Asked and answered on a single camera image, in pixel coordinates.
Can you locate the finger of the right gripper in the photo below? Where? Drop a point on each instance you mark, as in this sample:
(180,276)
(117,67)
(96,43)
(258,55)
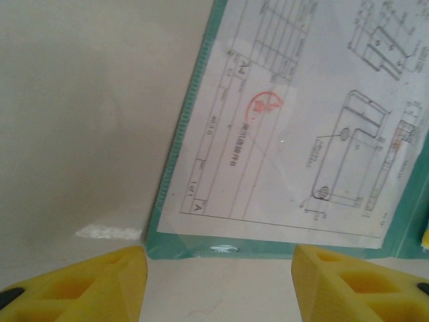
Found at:
(425,239)

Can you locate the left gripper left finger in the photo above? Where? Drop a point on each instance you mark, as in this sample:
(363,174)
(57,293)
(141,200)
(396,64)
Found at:
(83,292)

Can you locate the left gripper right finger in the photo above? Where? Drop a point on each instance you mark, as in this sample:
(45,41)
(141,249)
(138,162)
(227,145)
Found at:
(352,295)

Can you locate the green plastic folder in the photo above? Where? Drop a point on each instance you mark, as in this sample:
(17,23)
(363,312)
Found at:
(412,208)

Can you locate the white drawing sheet red stamp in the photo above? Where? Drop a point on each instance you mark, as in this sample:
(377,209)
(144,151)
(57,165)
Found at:
(268,167)

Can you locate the white tape patch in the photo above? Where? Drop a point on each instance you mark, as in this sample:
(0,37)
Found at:
(107,232)

